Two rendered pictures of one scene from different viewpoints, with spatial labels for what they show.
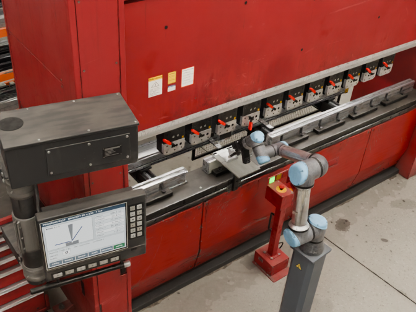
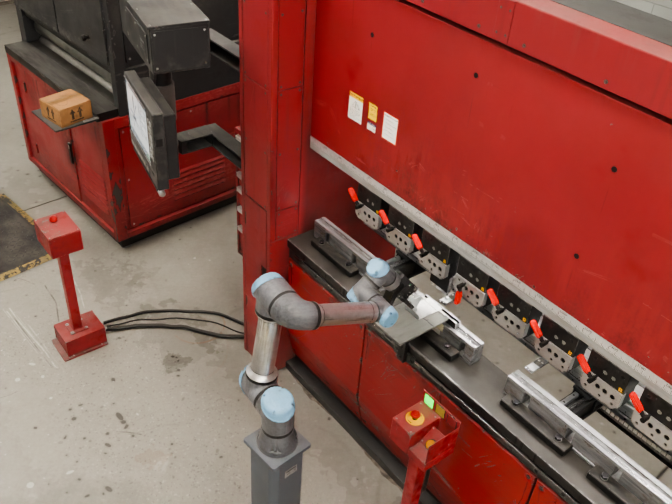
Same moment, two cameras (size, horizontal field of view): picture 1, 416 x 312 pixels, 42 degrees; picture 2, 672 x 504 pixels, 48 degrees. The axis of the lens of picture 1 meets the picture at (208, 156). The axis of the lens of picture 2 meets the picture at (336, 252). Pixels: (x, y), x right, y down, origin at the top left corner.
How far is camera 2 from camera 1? 3.45 m
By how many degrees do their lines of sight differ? 69
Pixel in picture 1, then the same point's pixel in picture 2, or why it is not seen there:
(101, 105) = (182, 13)
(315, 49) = (609, 285)
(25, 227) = not seen: hidden behind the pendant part
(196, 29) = (405, 65)
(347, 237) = not seen: outside the picture
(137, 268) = not seen: hidden behind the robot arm
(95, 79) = (251, 18)
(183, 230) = (341, 335)
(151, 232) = (311, 288)
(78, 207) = (137, 85)
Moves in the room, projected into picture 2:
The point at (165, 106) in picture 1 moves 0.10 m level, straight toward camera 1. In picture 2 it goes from (363, 147) to (338, 147)
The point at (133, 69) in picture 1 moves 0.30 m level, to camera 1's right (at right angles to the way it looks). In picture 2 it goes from (337, 63) to (335, 96)
